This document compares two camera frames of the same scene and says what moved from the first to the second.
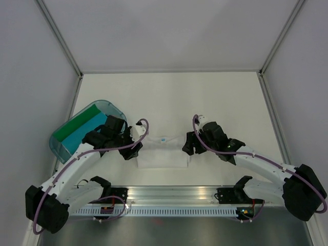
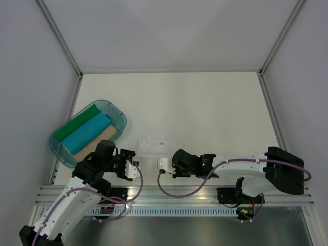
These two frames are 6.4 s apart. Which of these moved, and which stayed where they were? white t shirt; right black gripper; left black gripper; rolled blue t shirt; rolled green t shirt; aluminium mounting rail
Moved: right black gripper; left black gripper; white t shirt
Stayed: aluminium mounting rail; rolled green t shirt; rolled blue t shirt
